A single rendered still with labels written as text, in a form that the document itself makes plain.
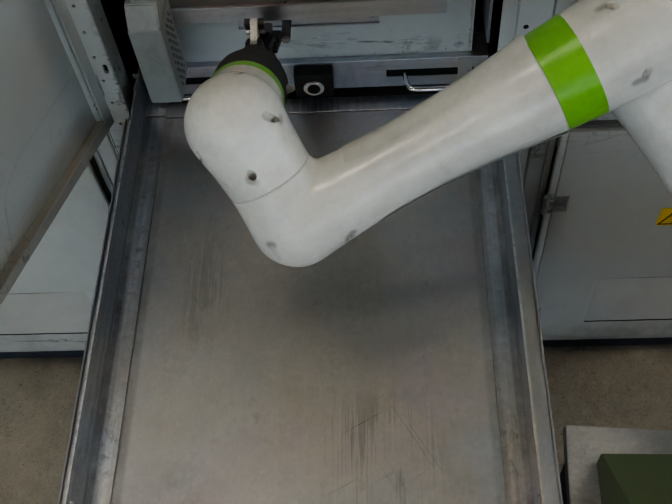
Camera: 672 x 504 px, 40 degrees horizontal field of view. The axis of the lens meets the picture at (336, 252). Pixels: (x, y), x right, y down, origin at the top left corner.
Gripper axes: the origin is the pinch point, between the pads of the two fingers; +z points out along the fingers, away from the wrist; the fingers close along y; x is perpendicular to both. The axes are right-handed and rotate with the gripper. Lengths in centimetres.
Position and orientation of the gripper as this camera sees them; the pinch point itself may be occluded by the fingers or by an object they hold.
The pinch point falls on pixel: (268, 41)
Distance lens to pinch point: 133.3
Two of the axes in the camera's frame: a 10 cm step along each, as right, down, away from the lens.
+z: 0.4, -4.6, 8.9
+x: 10.0, -0.3, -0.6
